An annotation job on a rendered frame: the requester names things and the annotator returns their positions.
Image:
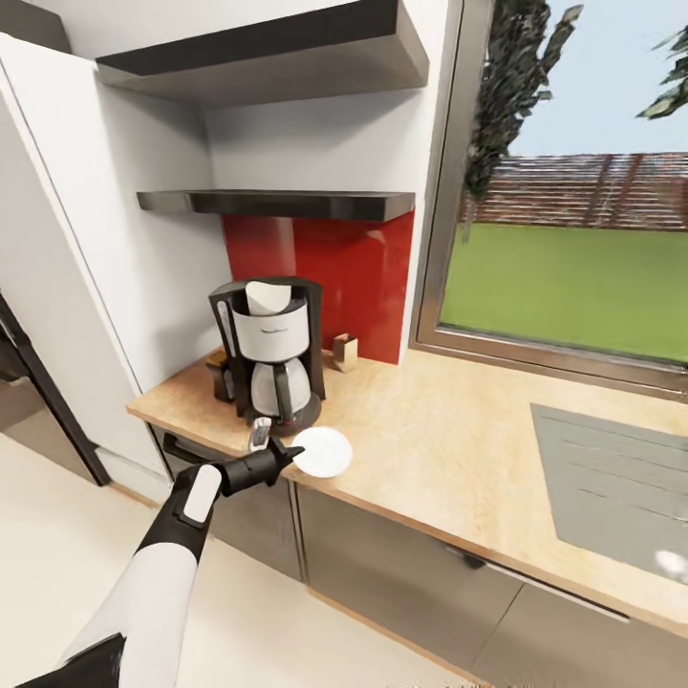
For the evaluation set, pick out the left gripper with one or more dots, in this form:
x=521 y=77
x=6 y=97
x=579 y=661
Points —
x=266 y=465

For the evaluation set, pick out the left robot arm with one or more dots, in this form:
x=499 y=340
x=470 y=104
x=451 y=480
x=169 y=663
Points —
x=135 y=639

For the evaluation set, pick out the paper coffee filter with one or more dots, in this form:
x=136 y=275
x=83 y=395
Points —
x=266 y=300

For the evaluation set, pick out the bottle of coffee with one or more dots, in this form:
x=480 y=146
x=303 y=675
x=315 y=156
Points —
x=218 y=367

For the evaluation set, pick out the shelf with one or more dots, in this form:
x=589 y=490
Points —
x=365 y=206
x=366 y=46

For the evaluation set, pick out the fridge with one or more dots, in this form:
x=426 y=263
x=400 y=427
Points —
x=113 y=299

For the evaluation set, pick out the saucer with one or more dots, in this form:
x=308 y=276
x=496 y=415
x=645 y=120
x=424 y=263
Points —
x=328 y=452

